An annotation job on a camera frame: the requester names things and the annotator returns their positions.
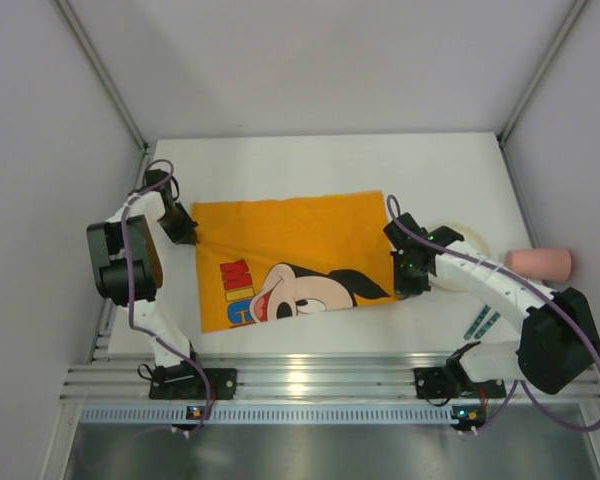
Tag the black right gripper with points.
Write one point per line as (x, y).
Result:
(410, 280)

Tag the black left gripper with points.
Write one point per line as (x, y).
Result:
(181, 228)

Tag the orange cartoon mouse placemat cloth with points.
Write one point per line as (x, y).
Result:
(261, 261)

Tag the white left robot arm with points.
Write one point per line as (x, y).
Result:
(126, 259)

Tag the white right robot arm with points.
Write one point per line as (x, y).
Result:
(557, 336)

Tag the cream round plate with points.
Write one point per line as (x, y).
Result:
(477, 242)

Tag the pink plastic cup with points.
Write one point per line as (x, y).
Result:
(543, 264)

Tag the fork with patterned handle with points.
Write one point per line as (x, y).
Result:
(477, 322)

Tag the spoon with patterned handle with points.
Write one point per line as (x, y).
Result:
(486, 326)

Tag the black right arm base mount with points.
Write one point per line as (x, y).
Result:
(436, 384)

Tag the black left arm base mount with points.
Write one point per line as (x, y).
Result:
(183, 382)

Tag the aluminium front frame rail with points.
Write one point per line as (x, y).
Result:
(268, 378)

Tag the left aluminium corner post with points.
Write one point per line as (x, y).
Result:
(81, 36)

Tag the aluminium corner post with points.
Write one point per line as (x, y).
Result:
(81, 36)
(541, 70)

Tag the right aluminium corner post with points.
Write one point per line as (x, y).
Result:
(541, 70)

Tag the slotted grey cable duct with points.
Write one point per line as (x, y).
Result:
(283, 414)

